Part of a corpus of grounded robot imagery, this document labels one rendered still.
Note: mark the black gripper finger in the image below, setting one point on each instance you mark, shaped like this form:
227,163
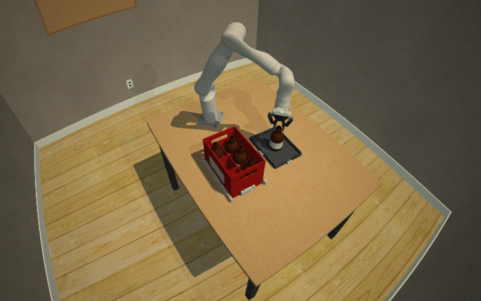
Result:
290,119
272,121

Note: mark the red crate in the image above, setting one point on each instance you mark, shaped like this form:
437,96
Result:
232,176

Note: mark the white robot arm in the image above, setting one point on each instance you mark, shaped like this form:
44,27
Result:
232,39

